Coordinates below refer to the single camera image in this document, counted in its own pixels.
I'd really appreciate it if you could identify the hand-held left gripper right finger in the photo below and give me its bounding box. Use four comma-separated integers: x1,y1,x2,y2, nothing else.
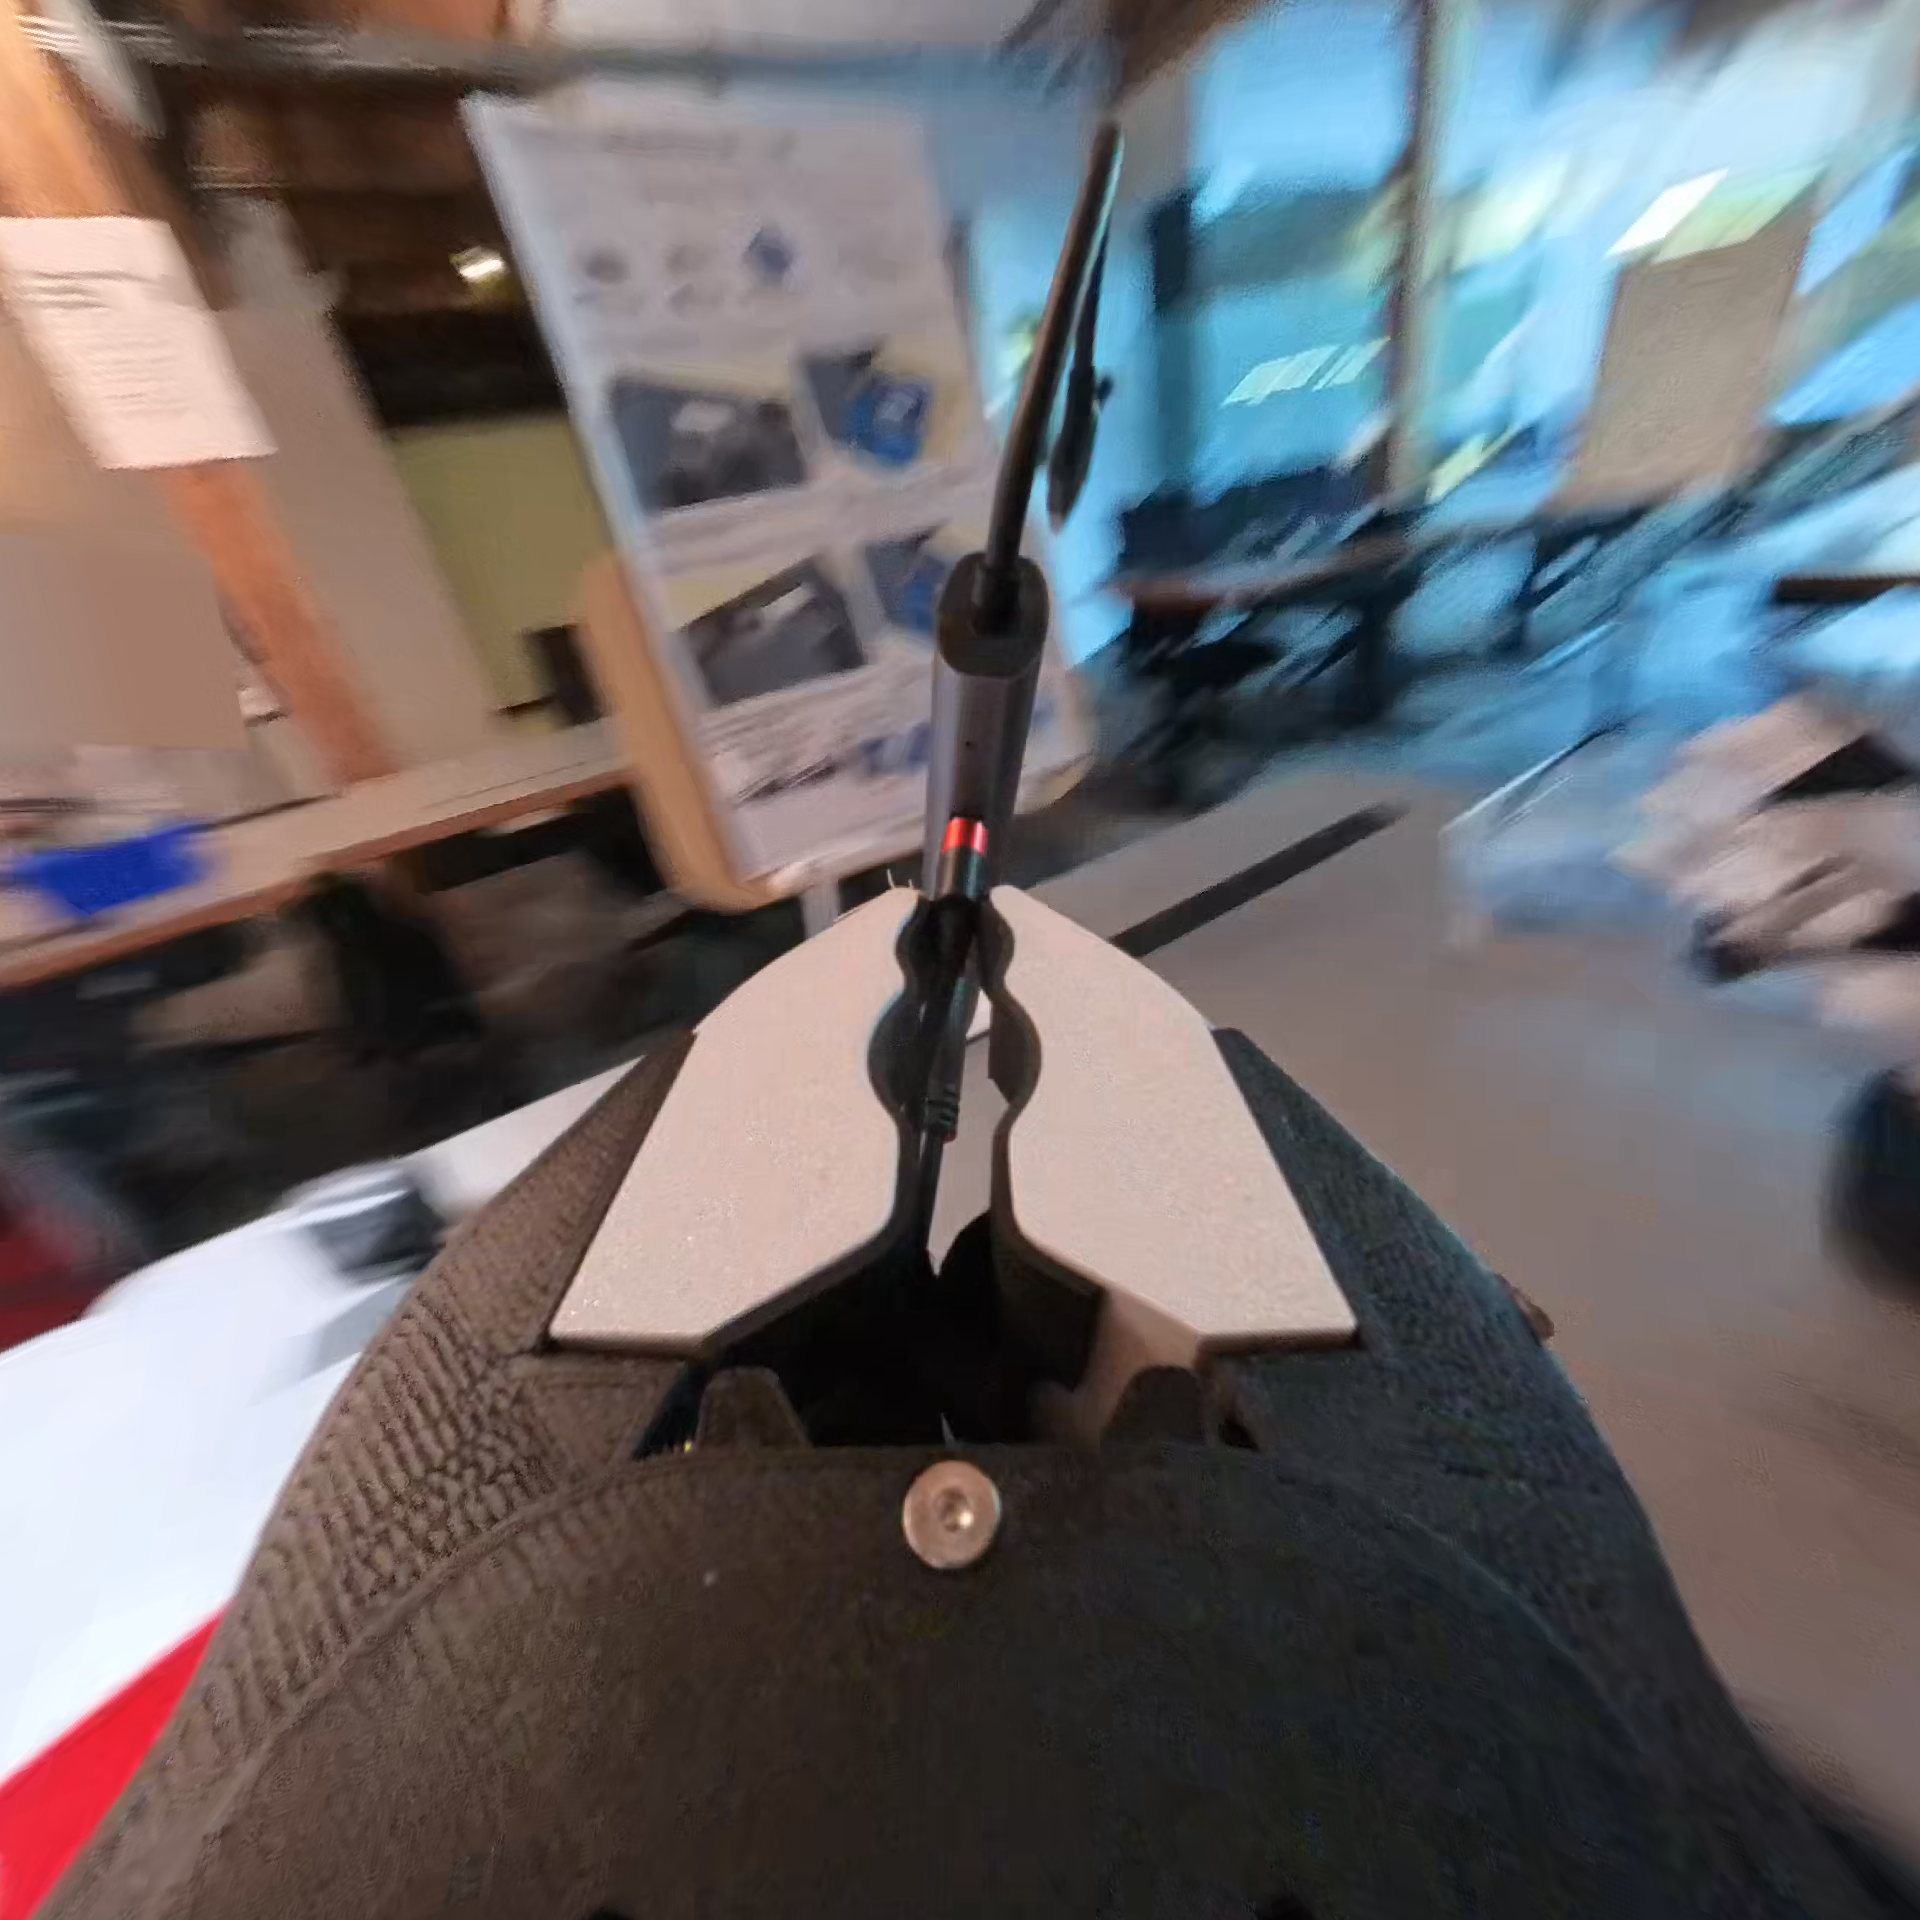
979,885,1360,1382

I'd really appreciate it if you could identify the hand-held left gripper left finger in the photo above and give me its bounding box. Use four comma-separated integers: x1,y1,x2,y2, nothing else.
546,885,941,1353

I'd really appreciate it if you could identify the grey usb hub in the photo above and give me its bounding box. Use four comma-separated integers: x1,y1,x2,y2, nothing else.
919,550,1056,902

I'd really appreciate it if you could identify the red storage box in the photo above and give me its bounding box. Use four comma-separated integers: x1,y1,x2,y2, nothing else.
0,1616,231,1844

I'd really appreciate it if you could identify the clear plastic bin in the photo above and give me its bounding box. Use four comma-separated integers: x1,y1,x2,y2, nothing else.
1441,697,1920,993

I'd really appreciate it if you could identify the instruction sheet on stand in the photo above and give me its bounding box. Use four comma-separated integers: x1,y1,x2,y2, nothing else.
574,546,1105,922

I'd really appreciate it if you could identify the blue plastic bin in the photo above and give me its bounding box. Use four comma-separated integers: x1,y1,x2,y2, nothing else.
0,824,215,922

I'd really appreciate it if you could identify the printed instruction sheet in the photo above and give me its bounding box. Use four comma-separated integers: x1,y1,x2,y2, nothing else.
463,83,1095,890

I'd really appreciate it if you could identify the white paper notice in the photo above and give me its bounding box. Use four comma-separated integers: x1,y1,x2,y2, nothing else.
0,216,282,470

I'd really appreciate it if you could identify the wooden post with notice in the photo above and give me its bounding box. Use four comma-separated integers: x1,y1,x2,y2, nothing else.
0,0,400,788

